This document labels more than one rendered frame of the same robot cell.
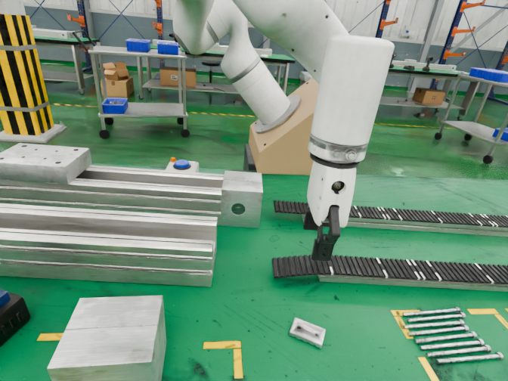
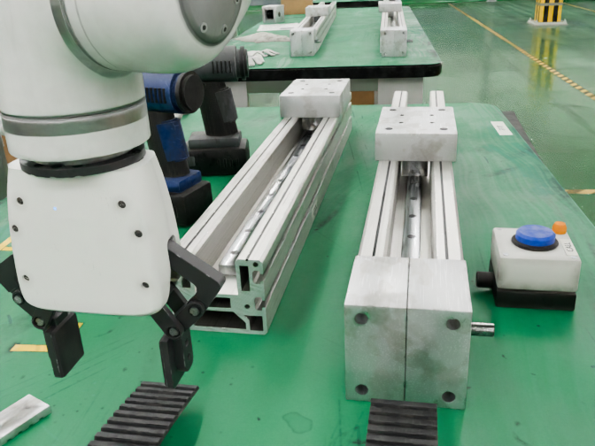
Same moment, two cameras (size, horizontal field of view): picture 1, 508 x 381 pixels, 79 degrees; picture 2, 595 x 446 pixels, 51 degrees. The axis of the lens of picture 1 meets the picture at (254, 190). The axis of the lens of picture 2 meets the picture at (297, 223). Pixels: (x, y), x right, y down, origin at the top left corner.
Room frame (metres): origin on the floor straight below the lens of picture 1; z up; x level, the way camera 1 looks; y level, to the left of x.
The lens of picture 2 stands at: (0.66, -0.45, 1.13)
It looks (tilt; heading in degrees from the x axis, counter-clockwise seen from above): 23 degrees down; 105
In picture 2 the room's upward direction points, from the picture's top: 3 degrees counter-clockwise
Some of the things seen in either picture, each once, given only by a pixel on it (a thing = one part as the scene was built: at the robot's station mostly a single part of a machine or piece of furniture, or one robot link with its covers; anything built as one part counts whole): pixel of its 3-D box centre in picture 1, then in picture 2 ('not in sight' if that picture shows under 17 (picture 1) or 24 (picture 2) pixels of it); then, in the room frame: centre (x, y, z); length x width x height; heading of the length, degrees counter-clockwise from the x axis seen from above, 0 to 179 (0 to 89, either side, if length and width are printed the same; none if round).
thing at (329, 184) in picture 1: (328, 183); (96, 219); (0.44, -0.12, 0.98); 0.10 x 0.07 x 0.11; 3
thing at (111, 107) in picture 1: (138, 86); not in sight; (3.44, 1.37, 0.50); 1.03 x 0.55 x 1.01; 110
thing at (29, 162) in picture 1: (44, 168); (415, 141); (0.61, 0.47, 0.87); 0.16 x 0.11 x 0.07; 93
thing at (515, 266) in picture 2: (181, 177); (523, 265); (0.74, 0.20, 0.81); 0.10 x 0.08 x 0.06; 3
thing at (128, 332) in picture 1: (119, 344); not in sight; (0.24, 0.15, 0.83); 0.11 x 0.10 x 0.10; 10
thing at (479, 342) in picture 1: (451, 345); not in sight; (0.32, -0.33, 0.78); 0.11 x 0.01 x 0.01; 101
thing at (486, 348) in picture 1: (458, 351); not in sight; (0.31, -0.33, 0.78); 0.11 x 0.01 x 0.01; 101
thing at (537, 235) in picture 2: (181, 165); (535, 238); (0.75, 0.20, 0.84); 0.04 x 0.04 x 0.02
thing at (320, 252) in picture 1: (325, 248); (46, 326); (0.38, -0.12, 0.89); 0.03 x 0.03 x 0.07; 3
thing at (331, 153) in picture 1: (337, 147); (75, 126); (0.44, -0.12, 1.04); 0.09 x 0.08 x 0.03; 3
